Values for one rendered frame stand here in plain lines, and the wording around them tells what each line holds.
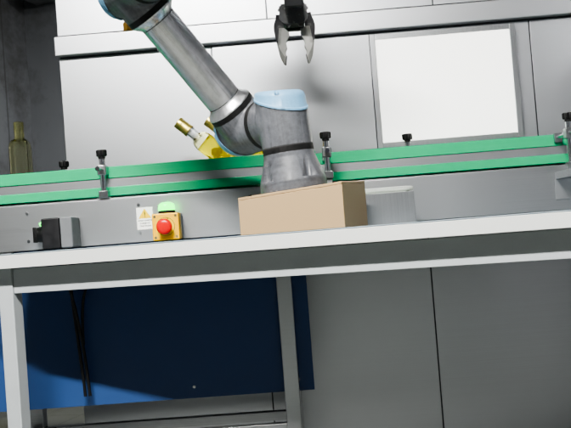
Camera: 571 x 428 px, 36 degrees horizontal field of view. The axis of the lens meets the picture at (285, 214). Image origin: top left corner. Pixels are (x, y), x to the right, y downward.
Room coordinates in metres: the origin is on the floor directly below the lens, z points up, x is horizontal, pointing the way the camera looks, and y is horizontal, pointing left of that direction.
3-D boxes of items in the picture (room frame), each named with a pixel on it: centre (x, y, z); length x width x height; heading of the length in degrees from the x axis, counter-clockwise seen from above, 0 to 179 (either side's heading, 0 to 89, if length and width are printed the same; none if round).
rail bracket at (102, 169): (2.29, 0.48, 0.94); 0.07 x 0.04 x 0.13; 178
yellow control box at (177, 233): (2.27, 0.31, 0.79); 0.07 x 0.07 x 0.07; 88
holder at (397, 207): (2.25, -0.23, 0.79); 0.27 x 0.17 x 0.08; 178
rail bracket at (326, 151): (2.32, -0.12, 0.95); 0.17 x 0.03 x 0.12; 178
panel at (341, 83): (2.58, -0.27, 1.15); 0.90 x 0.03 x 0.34; 88
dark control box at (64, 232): (2.27, 0.59, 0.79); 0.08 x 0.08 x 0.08; 88
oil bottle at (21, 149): (2.58, 0.77, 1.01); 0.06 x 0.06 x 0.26; 0
